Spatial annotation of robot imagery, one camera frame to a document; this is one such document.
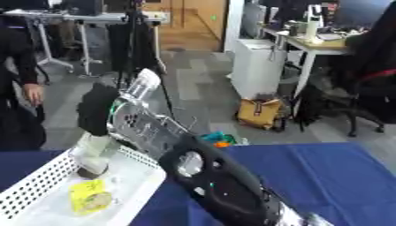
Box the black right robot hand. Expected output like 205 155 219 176
75 83 123 137

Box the white cabinet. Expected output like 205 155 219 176
229 38 291 100

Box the teal toy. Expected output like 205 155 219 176
199 131 243 145

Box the person's hand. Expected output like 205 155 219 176
21 83 47 108

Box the person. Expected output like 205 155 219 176
0 16 50 152

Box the yellow packaged item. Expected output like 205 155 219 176
68 178 115 215

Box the black bag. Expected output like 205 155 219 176
293 84 333 132

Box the white perforated basket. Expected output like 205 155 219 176
0 145 169 226

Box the grey table with white legs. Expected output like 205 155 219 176
1 9 171 75

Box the yellow bag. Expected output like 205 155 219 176
235 96 288 131

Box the wooden desk with white legs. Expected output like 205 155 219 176
261 26 359 100

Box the black tripod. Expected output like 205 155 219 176
106 0 179 119

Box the computer monitor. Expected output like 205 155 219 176
334 0 395 28

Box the black office chair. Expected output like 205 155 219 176
329 8 396 138

